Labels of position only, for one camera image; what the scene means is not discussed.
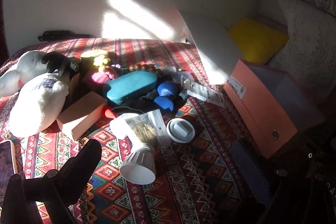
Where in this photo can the yellow pillow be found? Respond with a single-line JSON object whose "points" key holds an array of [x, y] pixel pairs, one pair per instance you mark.
{"points": [[256, 40]]}

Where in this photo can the orange storage box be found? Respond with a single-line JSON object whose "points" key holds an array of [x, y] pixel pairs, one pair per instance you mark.
{"points": [[265, 108]]}

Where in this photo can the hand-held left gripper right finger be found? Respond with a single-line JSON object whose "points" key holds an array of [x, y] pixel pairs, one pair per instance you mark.
{"points": [[249, 169]]}

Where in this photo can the white round lid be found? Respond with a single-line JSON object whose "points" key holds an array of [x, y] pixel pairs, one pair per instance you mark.
{"points": [[180, 130]]}

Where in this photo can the smartphone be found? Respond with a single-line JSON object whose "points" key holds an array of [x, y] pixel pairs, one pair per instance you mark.
{"points": [[6, 171]]}

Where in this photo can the black cloth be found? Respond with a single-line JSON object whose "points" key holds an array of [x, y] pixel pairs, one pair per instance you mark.
{"points": [[136, 106]]}

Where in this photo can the yellow plush toy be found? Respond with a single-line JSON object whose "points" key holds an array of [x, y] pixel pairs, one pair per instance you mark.
{"points": [[98, 58]]}

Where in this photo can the brown cardboard box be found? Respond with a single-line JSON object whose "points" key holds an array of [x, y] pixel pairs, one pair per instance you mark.
{"points": [[78, 113]]}

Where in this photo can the red patterned desktop cloth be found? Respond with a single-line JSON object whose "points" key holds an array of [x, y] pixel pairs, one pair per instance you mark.
{"points": [[199, 161]]}

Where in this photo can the white plastic packet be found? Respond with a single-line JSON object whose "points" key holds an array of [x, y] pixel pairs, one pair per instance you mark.
{"points": [[141, 127]]}

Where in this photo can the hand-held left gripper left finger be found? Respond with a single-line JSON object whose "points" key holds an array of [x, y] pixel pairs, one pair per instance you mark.
{"points": [[86, 161]]}

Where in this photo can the clear blister pack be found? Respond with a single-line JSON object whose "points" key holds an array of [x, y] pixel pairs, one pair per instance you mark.
{"points": [[204, 94]]}

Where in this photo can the red plastic cone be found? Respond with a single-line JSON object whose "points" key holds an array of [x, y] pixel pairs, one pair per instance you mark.
{"points": [[107, 113]]}

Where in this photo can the pink fringed brush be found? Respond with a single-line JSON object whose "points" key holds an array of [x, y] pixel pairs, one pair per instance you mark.
{"points": [[98, 78]]}

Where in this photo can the dark red door frame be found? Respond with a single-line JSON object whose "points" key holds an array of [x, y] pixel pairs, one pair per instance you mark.
{"points": [[2, 3]]}

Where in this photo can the white embroidered pillow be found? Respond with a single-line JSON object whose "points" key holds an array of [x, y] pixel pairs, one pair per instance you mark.
{"points": [[309, 56]]}

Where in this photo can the pink purple small toy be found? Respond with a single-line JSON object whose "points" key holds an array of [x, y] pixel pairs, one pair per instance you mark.
{"points": [[111, 69]]}

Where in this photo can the teal glasses case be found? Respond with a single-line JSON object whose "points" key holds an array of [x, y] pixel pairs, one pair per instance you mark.
{"points": [[128, 87]]}

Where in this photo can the white plush sheep toy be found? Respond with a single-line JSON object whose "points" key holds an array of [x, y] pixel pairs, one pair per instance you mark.
{"points": [[36, 106]]}

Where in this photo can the blue dumbbell toy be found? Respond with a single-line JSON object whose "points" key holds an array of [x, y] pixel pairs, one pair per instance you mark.
{"points": [[165, 95]]}

